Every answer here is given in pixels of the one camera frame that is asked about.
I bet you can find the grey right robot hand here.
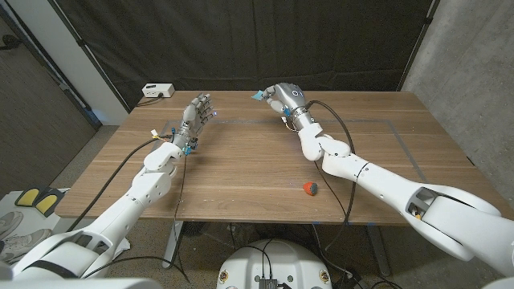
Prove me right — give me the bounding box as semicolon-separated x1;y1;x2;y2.
263;82;316;126

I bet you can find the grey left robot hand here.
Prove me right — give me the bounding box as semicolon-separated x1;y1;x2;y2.
171;93;218;157

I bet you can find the white power strip box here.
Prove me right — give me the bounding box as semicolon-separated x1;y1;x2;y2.
141;83;176;99

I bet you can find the black backdrop curtain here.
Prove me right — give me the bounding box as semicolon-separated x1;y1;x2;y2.
54;0;437;112

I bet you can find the black backdrop stand pole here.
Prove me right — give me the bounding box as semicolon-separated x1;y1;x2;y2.
47;0;132;113
397;0;442;92

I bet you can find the white table leg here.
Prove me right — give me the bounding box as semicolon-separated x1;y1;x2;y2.
162;220;184;269

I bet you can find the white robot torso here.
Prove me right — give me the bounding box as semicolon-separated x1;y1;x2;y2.
216;239;333;289

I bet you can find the yellow and black slipper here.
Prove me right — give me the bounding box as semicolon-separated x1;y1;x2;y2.
14;187;41;208
34;189;65;218

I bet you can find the grey table leg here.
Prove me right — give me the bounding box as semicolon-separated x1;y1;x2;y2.
365;224;393;277

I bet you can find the white floor mat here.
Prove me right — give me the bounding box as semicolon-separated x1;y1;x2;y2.
0;188;132;262

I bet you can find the grey sneaker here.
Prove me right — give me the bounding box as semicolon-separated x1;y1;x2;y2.
0;228;53;266
0;211;24;241

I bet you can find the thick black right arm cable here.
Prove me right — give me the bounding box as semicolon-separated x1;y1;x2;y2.
304;99;357;252

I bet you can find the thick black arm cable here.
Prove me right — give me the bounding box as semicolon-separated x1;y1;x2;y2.
66;136;173;234
304;99;357;252

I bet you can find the thin black hanging cable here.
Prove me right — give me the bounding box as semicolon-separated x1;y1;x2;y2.
170;155;190;284

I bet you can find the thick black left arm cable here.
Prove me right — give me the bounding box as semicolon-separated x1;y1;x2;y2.
66;136;173;234

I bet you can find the dark door handle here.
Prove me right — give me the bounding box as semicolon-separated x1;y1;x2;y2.
0;35;23;52

